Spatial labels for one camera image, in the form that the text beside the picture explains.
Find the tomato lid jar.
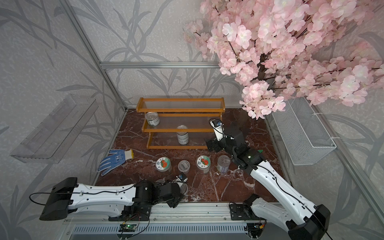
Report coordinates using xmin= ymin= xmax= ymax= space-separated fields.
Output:
xmin=196 ymin=155 xmax=211 ymax=174
xmin=156 ymin=157 xmax=172 ymax=174

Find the small red label plastic cup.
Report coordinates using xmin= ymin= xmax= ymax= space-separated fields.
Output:
xmin=178 ymin=160 xmax=191 ymax=174

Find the black label can bottom shelf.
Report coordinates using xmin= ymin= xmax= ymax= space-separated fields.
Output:
xmin=177 ymin=125 xmax=189 ymax=145

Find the silver pull-tab can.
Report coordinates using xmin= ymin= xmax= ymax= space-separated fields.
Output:
xmin=145 ymin=112 xmax=160 ymax=127

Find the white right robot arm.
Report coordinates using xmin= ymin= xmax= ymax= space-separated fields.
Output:
xmin=206 ymin=119 xmax=331 ymax=240

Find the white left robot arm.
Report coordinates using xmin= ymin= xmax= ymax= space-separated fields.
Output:
xmin=39 ymin=175 xmax=187 ymax=222

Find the orange wooden three-tier shelf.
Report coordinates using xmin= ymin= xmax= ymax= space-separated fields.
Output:
xmin=136 ymin=98 xmax=226 ymax=150

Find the brown tree trunk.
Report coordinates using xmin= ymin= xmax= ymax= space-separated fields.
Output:
xmin=234 ymin=115 xmax=250 ymax=130

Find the left green circuit board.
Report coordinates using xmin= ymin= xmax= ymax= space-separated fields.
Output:
xmin=119 ymin=223 xmax=138 ymax=233

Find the blue dotted work glove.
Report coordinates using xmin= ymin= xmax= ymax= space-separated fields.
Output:
xmin=98 ymin=150 xmax=134 ymax=176

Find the right circuit board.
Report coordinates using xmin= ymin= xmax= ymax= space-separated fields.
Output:
xmin=245 ymin=223 xmax=265 ymax=240

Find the pink cherry blossom crown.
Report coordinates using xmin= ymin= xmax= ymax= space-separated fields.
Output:
xmin=184 ymin=1 xmax=384 ymax=119

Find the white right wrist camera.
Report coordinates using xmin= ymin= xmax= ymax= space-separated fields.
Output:
xmin=209 ymin=119 xmax=225 ymax=141

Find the aluminium front rail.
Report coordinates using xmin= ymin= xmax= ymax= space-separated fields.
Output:
xmin=57 ymin=202 xmax=278 ymax=240

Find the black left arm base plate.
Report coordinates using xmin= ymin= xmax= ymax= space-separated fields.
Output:
xmin=108 ymin=205 xmax=152 ymax=222

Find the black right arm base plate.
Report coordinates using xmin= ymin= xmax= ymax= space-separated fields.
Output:
xmin=229 ymin=202 xmax=257 ymax=221

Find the white wire mesh basket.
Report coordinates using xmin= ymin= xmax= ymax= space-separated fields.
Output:
xmin=272 ymin=98 xmax=337 ymax=166

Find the clear acrylic wall shelf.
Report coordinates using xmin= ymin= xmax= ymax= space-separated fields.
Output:
xmin=11 ymin=94 xmax=99 ymax=164

